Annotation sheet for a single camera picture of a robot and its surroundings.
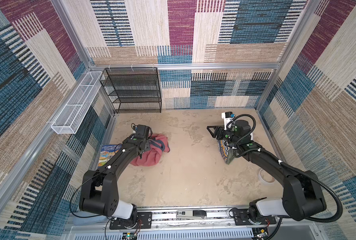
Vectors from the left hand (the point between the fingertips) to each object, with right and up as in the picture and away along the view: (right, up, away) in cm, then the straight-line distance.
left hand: (141, 143), depth 89 cm
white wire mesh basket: (-29, +14, -18) cm, 37 cm away
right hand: (+39, +9, -5) cm, 41 cm away
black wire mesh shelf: (-11, +36, +20) cm, 43 cm away
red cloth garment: (+6, -8, +2) cm, 10 cm away
